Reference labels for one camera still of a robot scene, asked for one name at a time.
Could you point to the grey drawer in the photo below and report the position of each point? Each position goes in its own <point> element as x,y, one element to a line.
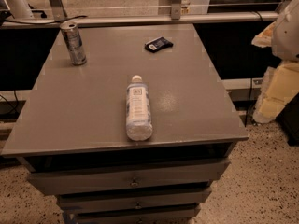
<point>128,177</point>
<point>141,216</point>
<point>133,200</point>

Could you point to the grey metal rail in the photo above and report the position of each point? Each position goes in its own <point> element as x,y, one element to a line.
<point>145,20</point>

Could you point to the silver blue redbull can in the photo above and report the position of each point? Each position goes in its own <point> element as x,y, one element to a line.
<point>73,42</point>

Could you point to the dark blue snack packet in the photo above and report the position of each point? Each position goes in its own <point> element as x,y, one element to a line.
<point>158,44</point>

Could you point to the bottom grey drawer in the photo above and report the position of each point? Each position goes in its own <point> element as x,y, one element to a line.
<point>141,216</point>

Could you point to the middle grey drawer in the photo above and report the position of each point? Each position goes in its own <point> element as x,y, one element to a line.
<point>133,200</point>

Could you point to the metal frame post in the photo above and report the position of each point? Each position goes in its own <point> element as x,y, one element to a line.
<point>175,9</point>

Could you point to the white pipe background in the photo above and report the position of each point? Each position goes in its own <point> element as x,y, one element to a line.
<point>20,9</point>

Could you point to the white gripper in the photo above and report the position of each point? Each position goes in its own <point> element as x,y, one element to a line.
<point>287,36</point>

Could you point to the clear plastic water bottle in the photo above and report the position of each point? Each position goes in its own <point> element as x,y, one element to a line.
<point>138,115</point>

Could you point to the grey drawer cabinet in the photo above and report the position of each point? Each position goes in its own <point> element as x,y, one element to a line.
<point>75,116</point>

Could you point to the top grey drawer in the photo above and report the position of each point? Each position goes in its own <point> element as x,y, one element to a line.
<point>128,177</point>

